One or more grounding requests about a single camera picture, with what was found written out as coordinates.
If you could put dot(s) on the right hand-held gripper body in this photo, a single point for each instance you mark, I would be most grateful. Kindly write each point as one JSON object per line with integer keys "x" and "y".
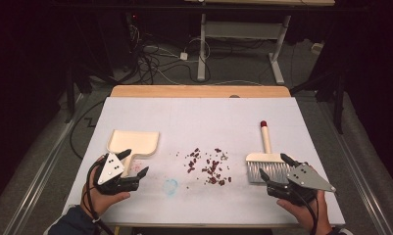
{"x": 306, "y": 179}

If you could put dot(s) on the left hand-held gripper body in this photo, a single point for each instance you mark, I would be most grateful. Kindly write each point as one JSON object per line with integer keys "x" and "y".
{"x": 110, "y": 168}

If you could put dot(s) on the cream dustpan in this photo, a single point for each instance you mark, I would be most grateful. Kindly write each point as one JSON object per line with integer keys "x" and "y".
{"x": 135, "y": 142}

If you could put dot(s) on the cream hand brush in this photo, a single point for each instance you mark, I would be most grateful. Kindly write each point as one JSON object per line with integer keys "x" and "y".
{"x": 267, "y": 160}

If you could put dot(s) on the pile of red beans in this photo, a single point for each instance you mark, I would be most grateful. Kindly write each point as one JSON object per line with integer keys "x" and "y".
{"x": 213, "y": 163}

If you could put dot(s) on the person's left hand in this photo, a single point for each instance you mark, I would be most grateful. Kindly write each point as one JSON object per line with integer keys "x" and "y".
{"x": 102, "y": 200}

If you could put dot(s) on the person's right hand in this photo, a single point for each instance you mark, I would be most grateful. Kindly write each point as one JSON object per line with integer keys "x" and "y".
{"x": 306, "y": 213}

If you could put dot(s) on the white table mat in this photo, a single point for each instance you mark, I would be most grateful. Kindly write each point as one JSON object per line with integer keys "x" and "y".
{"x": 197, "y": 124}

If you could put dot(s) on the black stand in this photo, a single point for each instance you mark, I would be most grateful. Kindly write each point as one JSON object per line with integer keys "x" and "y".
{"x": 70, "y": 94}
{"x": 338, "y": 98}

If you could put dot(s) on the wooden table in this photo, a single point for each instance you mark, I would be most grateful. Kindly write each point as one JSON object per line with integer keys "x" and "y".
{"x": 200, "y": 91}

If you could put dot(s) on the white power adapter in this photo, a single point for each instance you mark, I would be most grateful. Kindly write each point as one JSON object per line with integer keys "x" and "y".
{"x": 184, "y": 56}

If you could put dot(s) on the small white box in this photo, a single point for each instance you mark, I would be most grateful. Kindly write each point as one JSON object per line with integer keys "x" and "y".
{"x": 317, "y": 48}

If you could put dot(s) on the aluminium floor rail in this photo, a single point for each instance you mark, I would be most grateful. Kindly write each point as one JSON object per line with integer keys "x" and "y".
{"x": 357, "y": 169}
{"x": 40, "y": 176}

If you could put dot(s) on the white desk frame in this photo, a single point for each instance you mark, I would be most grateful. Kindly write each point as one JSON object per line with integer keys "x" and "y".
{"x": 243, "y": 29}

